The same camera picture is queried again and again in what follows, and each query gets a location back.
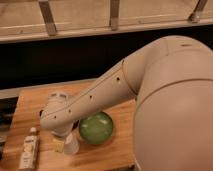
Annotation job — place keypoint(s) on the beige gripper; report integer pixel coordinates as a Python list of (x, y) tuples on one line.
[(59, 139)]

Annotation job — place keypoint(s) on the white ceramic cup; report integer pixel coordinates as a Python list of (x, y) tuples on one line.
[(71, 146)]

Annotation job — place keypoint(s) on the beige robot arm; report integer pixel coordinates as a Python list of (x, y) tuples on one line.
[(171, 81)]

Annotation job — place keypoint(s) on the white lotion bottle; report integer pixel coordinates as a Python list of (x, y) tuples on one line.
[(29, 152)]

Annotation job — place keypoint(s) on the green bowl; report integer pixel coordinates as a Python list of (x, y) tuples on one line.
[(96, 129)]

